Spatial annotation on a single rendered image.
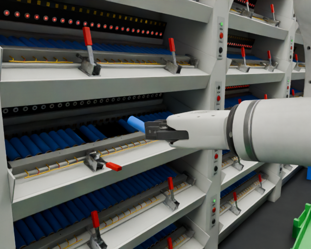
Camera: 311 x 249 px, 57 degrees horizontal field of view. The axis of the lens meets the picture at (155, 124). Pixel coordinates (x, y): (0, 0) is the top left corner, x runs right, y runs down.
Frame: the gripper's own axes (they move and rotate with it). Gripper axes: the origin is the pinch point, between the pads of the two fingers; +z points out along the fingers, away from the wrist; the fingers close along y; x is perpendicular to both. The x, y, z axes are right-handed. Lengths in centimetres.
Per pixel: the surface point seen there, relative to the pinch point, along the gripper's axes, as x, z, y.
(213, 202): 32, 17, -44
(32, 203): 10.3, 15.2, 17.3
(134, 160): 8.6, 14.7, -6.8
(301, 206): 58, 9, -114
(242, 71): -11, 14, -66
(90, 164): 6.8, 16.4, 4.0
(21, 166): 4.1, 18.1, 17.0
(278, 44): -24, 14, -110
